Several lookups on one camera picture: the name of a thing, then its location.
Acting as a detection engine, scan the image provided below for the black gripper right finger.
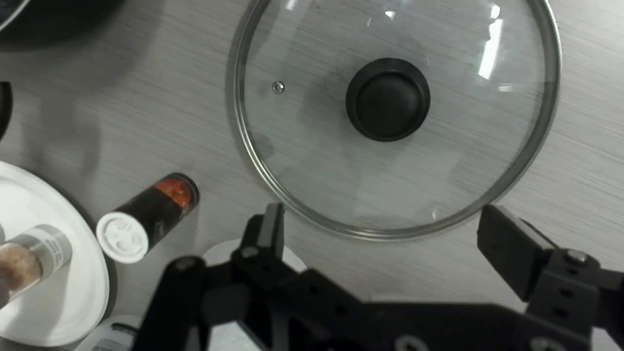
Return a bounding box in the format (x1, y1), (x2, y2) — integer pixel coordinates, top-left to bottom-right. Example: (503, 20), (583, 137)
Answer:
(475, 204), (561, 303)

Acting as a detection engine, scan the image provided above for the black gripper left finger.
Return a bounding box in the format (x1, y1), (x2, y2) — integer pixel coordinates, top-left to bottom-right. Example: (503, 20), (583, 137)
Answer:
(255, 202), (288, 264)

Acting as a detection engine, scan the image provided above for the round glass lid black knob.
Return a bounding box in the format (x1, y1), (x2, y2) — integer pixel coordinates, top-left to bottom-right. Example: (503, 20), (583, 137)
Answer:
(224, 0), (563, 243)

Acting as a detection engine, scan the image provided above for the spice bottle with white cap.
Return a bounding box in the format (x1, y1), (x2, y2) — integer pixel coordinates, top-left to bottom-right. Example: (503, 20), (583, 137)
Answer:
(93, 170), (200, 266)

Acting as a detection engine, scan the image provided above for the white round saucer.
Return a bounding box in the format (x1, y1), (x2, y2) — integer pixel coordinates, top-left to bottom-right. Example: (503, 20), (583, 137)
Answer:
(0, 161), (113, 350)

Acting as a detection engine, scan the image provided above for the silver pepper grinder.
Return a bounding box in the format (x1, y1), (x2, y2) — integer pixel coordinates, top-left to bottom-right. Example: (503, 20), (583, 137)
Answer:
(0, 223), (74, 309)

